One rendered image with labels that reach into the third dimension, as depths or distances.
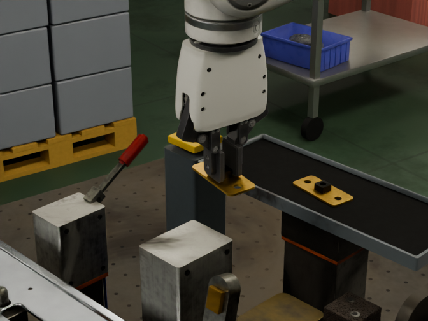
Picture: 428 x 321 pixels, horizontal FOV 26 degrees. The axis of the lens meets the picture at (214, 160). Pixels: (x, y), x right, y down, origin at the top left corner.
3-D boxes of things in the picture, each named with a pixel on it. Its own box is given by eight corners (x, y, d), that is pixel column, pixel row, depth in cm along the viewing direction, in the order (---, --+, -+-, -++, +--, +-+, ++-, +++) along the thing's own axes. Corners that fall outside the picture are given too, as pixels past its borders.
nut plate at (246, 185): (190, 167, 112) (190, 159, 111) (216, 159, 114) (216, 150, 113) (230, 197, 106) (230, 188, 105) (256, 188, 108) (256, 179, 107)
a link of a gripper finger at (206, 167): (209, 120, 107) (209, 171, 110) (186, 127, 106) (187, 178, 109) (225, 130, 105) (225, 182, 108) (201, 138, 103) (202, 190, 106)
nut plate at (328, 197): (291, 184, 126) (291, 176, 125) (312, 176, 128) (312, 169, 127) (333, 207, 120) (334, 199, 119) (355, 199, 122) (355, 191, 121)
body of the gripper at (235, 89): (241, 8, 106) (240, 97, 111) (165, 27, 101) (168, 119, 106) (281, 28, 100) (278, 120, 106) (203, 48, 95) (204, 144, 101)
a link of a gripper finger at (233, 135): (243, 110, 110) (242, 160, 113) (221, 116, 108) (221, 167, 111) (260, 120, 107) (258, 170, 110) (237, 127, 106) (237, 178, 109)
